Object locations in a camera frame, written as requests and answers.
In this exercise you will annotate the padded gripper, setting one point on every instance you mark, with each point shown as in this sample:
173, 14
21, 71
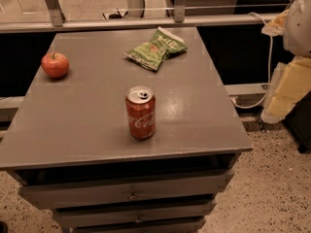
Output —
298, 29

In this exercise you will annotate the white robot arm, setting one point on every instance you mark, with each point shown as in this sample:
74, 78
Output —
295, 26

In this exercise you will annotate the red coca-cola can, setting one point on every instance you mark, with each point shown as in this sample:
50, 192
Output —
140, 104

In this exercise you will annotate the green chip bag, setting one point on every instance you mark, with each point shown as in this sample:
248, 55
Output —
162, 45

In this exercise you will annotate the middle grey drawer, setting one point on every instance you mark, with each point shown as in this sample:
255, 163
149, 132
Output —
135, 213

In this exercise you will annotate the grey drawer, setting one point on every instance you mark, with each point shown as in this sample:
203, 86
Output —
173, 225
71, 195
135, 213

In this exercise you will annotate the grey drawer cabinet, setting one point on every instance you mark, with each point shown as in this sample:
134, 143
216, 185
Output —
76, 129

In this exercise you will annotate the bottom grey drawer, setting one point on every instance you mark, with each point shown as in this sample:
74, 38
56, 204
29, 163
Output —
173, 225

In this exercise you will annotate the red apple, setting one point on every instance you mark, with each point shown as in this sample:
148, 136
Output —
55, 65

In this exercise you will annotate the top grey drawer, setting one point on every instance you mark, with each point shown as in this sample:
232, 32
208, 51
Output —
71, 195

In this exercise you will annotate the grey metal railing frame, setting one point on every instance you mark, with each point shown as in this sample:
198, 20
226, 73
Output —
74, 15

